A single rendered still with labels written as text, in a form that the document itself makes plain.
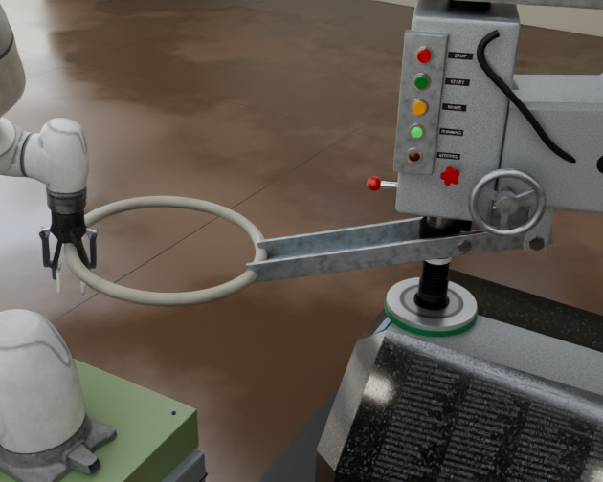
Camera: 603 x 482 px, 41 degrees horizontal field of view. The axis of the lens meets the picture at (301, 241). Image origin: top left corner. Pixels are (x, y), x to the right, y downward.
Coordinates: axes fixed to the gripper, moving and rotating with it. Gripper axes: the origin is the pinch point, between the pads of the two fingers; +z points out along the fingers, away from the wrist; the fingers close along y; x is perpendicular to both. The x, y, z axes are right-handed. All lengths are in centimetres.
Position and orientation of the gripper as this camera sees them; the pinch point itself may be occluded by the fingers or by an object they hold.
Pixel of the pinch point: (71, 279)
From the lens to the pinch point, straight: 207.2
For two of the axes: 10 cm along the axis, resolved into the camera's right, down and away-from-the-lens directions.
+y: 9.9, 0.3, 1.4
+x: -1.0, -5.2, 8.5
